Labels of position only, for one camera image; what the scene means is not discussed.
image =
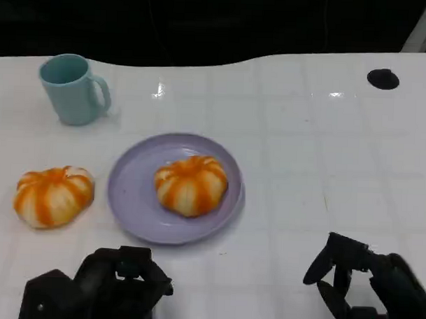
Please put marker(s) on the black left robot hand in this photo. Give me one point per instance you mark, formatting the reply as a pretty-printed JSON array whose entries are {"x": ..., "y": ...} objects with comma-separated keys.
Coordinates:
[{"x": 114, "y": 292}]

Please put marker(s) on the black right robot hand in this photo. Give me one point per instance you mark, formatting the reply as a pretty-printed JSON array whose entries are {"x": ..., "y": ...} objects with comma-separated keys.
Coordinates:
[{"x": 397, "y": 295}]

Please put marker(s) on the orange and white bread roll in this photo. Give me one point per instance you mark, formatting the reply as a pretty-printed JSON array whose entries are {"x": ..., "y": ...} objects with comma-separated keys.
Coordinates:
[
  {"x": 191, "y": 186},
  {"x": 52, "y": 197}
]

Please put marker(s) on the lilac plate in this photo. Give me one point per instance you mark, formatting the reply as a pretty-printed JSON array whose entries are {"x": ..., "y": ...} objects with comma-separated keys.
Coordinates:
[{"x": 138, "y": 199}]

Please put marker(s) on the pale green mug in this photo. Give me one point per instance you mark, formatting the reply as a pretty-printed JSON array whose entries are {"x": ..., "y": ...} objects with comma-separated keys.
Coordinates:
[{"x": 70, "y": 95}]

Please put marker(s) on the black round table grommet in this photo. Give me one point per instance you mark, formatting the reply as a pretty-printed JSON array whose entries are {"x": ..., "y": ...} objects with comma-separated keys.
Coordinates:
[{"x": 383, "y": 79}]

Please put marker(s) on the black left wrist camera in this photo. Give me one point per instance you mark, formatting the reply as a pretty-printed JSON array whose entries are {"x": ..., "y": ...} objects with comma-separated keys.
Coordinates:
[{"x": 45, "y": 297}]

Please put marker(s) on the white frame beam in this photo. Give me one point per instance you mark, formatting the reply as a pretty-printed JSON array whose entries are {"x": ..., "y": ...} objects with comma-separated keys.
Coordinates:
[{"x": 425, "y": 30}]

